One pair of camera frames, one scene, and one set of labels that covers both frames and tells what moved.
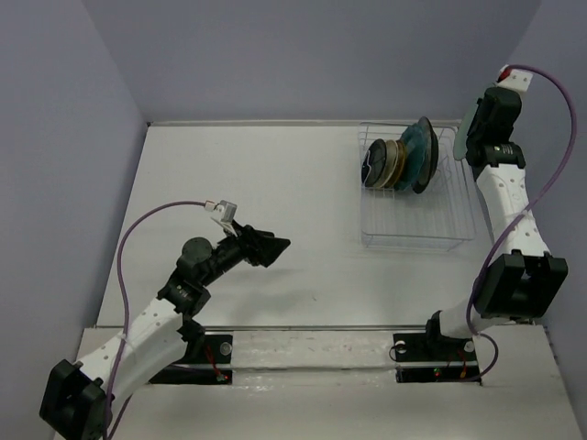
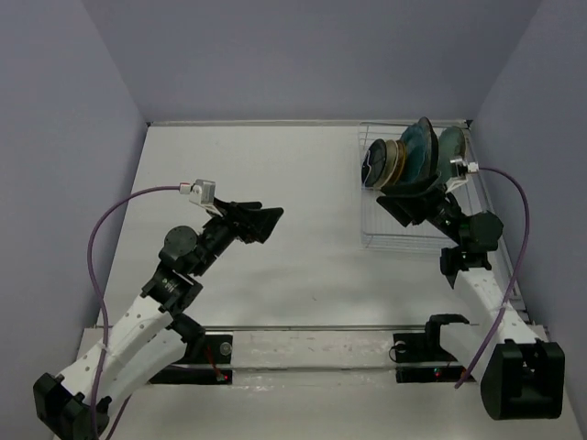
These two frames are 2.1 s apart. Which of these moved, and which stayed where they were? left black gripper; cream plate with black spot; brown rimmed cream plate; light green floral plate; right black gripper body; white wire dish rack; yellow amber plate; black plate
Moved: light green floral plate; left black gripper; right black gripper body
Stayed: white wire dish rack; yellow amber plate; cream plate with black spot; brown rimmed cream plate; black plate
